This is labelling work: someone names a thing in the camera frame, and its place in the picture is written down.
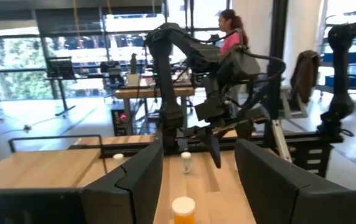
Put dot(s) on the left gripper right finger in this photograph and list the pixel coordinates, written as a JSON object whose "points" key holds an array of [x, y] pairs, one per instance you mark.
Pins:
{"points": [[283, 199]]}

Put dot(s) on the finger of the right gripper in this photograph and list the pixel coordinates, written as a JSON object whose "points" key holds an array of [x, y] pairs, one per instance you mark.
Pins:
{"points": [[212, 146], [246, 130]]}

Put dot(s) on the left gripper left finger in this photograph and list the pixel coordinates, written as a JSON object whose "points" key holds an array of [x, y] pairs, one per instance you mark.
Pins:
{"points": [[128, 193]]}

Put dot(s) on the wide orange medicine bottle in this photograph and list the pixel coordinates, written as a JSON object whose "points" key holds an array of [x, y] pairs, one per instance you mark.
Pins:
{"points": [[183, 211]]}

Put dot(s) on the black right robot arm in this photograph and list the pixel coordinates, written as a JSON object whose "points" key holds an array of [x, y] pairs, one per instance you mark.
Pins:
{"points": [[165, 77]]}

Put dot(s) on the unused black robot arm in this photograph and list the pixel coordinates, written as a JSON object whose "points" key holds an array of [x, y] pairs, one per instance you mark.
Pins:
{"points": [[341, 77]]}

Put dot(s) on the white strut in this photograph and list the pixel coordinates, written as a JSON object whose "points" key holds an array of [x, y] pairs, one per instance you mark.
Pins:
{"points": [[280, 140]]}

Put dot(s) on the black drawer unit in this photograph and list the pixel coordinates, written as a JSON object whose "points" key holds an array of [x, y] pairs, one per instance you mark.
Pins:
{"points": [[313, 160]]}

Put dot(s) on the white chair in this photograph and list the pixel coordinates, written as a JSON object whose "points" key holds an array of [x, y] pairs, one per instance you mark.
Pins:
{"points": [[293, 107]]}

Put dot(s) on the wooden desk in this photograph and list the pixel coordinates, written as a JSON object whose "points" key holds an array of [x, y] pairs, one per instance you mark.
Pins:
{"points": [[153, 92]]}

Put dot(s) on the black computer tower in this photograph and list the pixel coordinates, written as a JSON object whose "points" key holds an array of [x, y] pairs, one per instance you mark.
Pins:
{"points": [[120, 121]]}

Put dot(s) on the person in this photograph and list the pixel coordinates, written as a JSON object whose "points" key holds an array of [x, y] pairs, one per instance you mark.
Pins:
{"points": [[232, 31]]}

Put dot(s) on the brown jacket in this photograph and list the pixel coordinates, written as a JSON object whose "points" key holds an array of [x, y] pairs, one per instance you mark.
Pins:
{"points": [[305, 76]]}

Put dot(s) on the white box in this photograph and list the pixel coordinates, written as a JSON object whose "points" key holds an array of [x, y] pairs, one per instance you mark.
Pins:
{"points": [[133, 80]]}

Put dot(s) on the dark bottle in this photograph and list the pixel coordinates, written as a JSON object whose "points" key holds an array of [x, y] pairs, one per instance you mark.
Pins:
{"points": [[133, 60]]}

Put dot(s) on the black office chair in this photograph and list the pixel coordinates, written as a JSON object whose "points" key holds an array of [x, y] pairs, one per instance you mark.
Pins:
{"points": [[113, 74]]}

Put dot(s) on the monitor on floor stand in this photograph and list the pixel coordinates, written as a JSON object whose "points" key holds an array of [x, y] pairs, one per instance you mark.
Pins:
{"points": [[60, 67]]}

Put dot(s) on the black aluminium table frame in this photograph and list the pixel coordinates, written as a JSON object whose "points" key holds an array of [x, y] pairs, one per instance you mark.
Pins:
{"points": [[315, 138]]}

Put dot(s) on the black rig post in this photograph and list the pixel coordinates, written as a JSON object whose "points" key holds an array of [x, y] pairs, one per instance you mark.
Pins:
{"points": [[277, 62]]}

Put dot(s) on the wooden shelf with black frame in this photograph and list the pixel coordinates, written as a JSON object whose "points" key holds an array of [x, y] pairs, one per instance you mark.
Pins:
{"points": [[41, 168]]}

